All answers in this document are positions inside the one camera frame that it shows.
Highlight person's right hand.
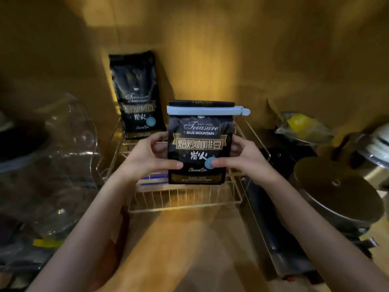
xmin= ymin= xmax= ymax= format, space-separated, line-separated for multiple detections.
xmin=211 ymin=136 xmax=280 ymax=186

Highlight person's left hand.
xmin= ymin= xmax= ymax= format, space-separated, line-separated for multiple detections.
xmin=122 ymin=131 xmax=184 ymax=183

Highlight black clipped coffee bag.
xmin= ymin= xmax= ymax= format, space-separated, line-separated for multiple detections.
xmin=167 ymin=100 xmax=235 ymax=185

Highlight person's right forearm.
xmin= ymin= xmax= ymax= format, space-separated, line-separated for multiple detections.
xmin=260 ymin=175 xmax=389 ymax=292

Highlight person's left forearm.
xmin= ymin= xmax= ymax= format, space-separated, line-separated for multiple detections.
xmin=26 ymin=172 xmax=143 ymax=292

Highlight black frying pan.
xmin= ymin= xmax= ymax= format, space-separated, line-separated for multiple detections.
xmin=243 ymin=146 xmax=318 ymax=271

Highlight light blue sealing clip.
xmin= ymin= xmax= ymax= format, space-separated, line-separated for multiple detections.
xmin=167 ymin=105 xmax=250 ymax=117

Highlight tall black sealed coffee bag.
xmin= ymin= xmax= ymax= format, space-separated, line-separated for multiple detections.
xmin=109 ymin=50 xmax=167 ymax=140

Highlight clear bag with yellow item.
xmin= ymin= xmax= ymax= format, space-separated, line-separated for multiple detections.
xmin=275 ymin=112 xmax=335 ymax=146

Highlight clear glass bowl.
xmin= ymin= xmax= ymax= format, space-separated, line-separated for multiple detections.
xmin=0 ymin=93 xmax=102 ymax=240

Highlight metal cooking pot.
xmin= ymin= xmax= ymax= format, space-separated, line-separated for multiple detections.
xmin=289 ymin=176 xmax=385 ymax=237

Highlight white bowls in plastic wrap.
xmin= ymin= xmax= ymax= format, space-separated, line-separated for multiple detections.
xmin=354 ymin=123 xmax=389 ymax=171

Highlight gold wire basket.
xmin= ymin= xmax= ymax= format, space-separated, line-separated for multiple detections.
xmin=105 ymin=117 xmax=271 ymax=214

